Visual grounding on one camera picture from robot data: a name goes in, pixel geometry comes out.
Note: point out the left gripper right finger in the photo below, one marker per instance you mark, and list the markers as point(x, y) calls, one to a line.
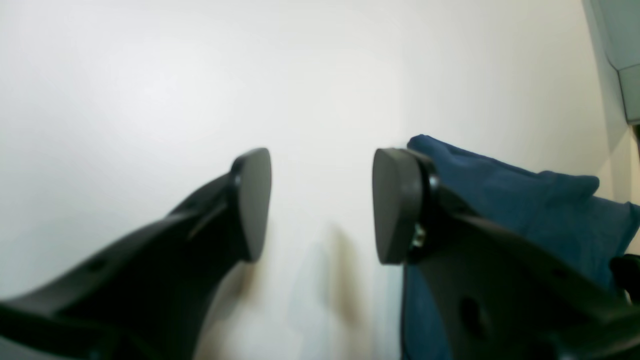
point(499, 296)

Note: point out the dark blue T-shirt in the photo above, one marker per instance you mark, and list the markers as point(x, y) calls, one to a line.
point(560, 213)

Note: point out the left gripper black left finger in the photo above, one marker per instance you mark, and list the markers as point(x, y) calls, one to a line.
point(146, 296)

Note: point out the grey bin at left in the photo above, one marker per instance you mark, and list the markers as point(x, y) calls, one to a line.
point(618, 25)

